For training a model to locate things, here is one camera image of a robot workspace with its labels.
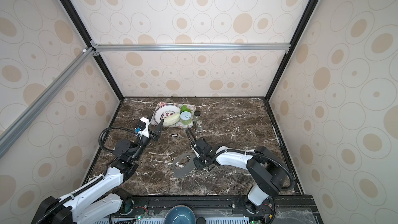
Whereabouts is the grey metal key holder ring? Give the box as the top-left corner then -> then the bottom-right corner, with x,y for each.
171,152 -> 197,178

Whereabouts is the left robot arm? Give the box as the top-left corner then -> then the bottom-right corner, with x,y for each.
32,118 -> 164,224

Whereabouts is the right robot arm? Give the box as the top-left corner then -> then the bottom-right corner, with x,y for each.
186,129 -> 295,208

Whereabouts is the pale green cabbage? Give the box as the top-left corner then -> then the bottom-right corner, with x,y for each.
163,113 -> 180,126

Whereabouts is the small clear glass bottle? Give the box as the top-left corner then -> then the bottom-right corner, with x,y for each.
196,120 -> 203,132

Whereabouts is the white plate with red text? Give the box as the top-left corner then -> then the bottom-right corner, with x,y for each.
153,104 -> 181,124

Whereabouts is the dark lid spice jar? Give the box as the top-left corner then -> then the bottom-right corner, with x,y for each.
193,110 -> 201,123

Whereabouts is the floral rectangular tray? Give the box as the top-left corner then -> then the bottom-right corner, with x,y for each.
150,102 -> 196,129

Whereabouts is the green leafy vegetable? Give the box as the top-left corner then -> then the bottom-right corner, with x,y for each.
180,105 -> 191,113

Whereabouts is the blue bowl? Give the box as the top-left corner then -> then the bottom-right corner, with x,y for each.
163,205 -> 196,224

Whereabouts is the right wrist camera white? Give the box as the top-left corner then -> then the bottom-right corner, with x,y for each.
191,146 -> 200,158

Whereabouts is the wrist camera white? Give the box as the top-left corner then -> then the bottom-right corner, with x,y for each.
191,146 -> 200,158
134,117 -> 150,138

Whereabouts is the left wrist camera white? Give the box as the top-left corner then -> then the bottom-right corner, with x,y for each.
134,117 -> 150,138

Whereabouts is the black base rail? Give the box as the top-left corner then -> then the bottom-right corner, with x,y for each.
94,195 -> 323,224

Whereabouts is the horizontal aluminium rail back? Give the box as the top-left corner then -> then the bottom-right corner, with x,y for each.
94,43 -> 290,52

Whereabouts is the aluminium rail left wall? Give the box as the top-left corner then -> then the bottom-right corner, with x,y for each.
1,47 -> 94,157

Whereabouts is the black vertical frame post left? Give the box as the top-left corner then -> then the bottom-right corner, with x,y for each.
59,0 -> 124,102

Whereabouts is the black vertical frame post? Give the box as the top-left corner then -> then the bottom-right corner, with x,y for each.
59,0 -> 124,102
265,0 -> 319,102

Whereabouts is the black vertical frame post right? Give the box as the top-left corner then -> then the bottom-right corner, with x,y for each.
265,0 -> 319,102

